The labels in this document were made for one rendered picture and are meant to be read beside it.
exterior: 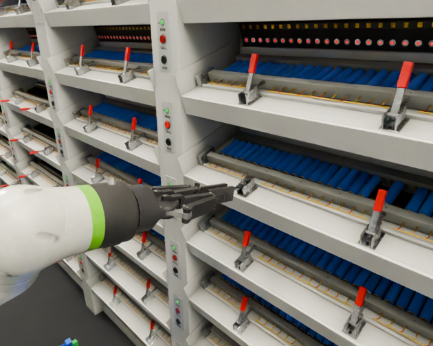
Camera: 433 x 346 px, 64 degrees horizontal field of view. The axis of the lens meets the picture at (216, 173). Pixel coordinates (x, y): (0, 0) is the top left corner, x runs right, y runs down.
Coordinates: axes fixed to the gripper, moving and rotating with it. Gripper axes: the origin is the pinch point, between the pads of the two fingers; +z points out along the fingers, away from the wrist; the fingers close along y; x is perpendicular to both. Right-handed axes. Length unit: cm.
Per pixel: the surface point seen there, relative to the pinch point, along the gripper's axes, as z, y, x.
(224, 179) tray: 9.9, -7.2, -0.1
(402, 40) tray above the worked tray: 17.3, 21.2, 31.7
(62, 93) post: 6, -88, 10
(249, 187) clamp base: 8.9, 1.0, 0.5
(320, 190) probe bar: 12.1, 15.0, 3.8
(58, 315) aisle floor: 13, -100, -95
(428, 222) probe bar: 12.9, 33.1, 4.2
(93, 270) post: 23, -88, -68
